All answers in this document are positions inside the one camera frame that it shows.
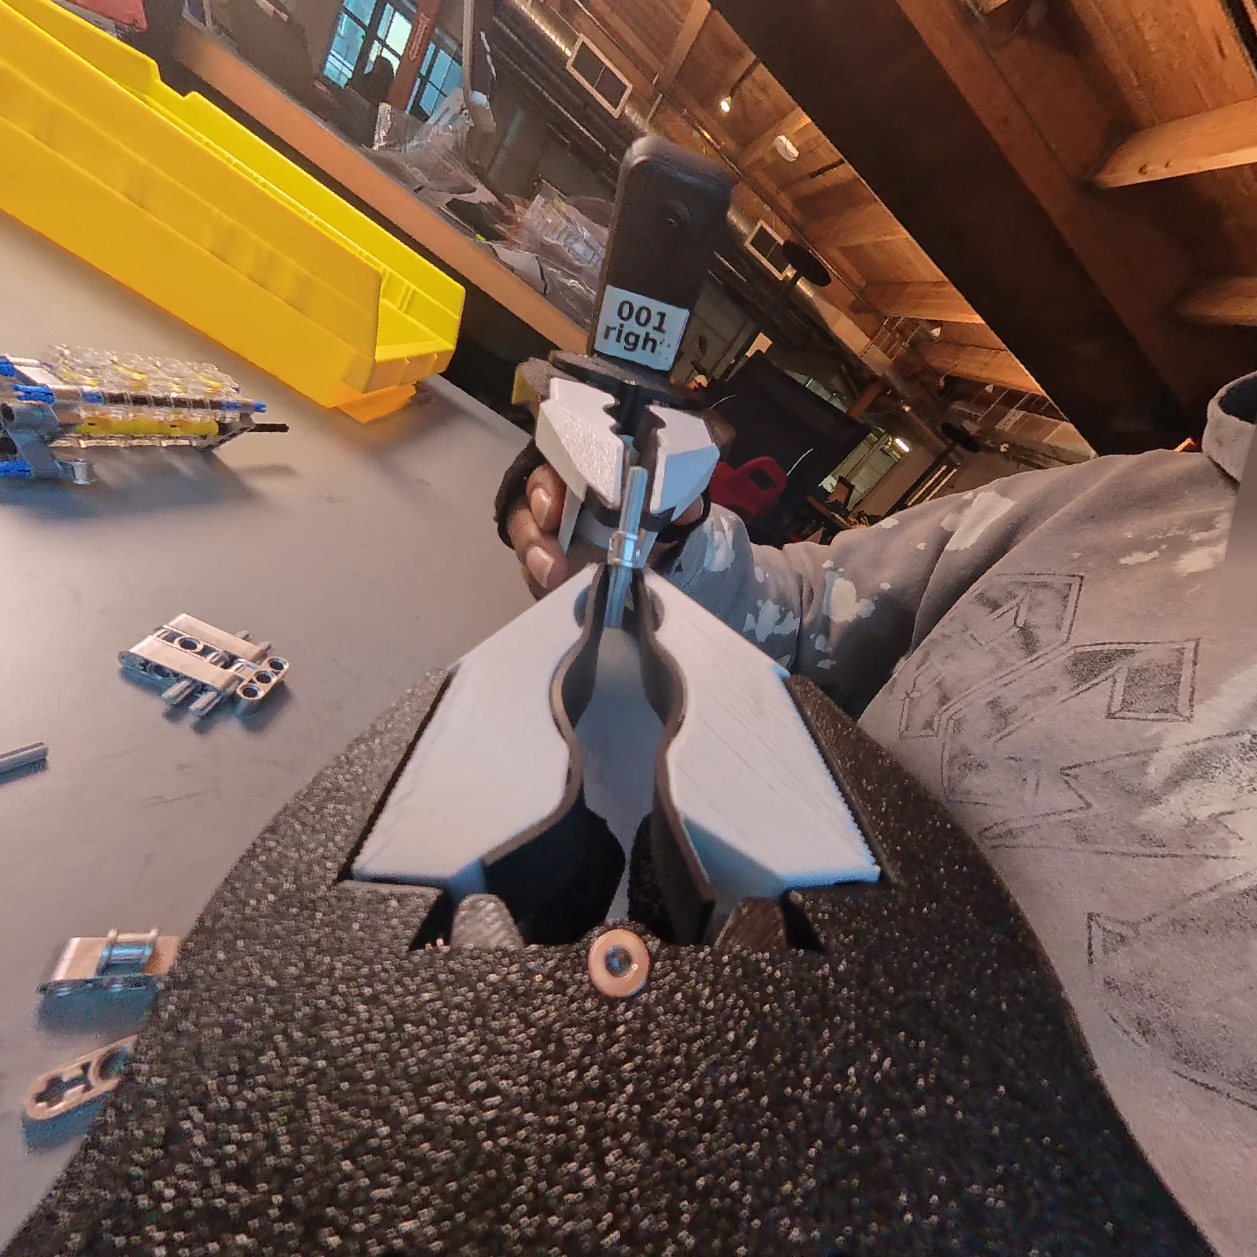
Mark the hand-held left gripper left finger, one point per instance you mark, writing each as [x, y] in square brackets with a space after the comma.
[485, 776]

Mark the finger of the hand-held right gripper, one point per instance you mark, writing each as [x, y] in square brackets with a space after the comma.
[582, 442]
[685, 465]

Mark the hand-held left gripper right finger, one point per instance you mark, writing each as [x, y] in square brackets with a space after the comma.
[766, 776]

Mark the grey axle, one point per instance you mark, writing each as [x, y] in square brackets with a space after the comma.
[631, 490]
[21, 759]

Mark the chrome two-hole beam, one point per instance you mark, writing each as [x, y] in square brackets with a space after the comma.
[624, 552]

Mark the person's right hand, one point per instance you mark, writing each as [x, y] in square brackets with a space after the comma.
[543, 533]

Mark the red chair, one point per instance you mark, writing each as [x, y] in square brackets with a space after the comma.
[754, 482]

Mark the wooden workbench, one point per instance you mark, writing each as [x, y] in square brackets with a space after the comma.
[492, 264]

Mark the chrome beam assembly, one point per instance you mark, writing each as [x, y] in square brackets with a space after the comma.
[195, 659]

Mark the yellow storage bin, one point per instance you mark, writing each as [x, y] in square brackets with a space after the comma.
[195, 227]

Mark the chrome T-shaped connector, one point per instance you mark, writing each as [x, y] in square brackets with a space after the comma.
[107, 965]

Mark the clear engine block model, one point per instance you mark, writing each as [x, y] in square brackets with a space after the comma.
[127, 416]

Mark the chrome thin liftarm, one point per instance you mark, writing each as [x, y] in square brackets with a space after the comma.
[71, 1079]

